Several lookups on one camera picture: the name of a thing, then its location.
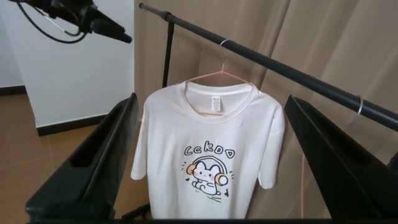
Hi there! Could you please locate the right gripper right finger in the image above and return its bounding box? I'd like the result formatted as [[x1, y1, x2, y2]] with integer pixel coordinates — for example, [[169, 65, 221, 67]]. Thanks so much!
[[284, 95, 398, 219]]

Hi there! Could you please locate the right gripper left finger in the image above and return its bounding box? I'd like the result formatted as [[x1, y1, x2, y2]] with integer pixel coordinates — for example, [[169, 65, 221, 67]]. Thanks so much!
[[24, 92, 141, 220]]

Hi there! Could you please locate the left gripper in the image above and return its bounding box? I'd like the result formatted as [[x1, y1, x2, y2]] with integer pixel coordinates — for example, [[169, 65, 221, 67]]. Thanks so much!
[[46, 0, 133, 44]]

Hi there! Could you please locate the white garment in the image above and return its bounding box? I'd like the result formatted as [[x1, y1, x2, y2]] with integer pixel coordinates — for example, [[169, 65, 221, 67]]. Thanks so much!
[[130, 81, 286, 220]]

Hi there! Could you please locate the pink clothes hanger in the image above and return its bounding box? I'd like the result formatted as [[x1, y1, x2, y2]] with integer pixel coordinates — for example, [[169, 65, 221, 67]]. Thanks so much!
[[185, 39, 254, 118], [299, 95, 364, 218]]

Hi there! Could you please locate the black clothes rack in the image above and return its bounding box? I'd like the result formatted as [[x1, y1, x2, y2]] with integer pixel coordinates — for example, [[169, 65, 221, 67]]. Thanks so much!
[[121, 2, 398, 220]]

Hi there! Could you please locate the beige curtain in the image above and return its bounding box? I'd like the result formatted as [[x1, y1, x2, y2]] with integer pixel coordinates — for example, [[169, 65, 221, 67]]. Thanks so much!
[[134, 0, 398, 218]]

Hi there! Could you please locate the black cable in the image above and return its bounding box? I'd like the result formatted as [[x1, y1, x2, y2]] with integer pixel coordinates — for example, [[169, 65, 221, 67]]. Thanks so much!
[[17, 2, 88, 44]]

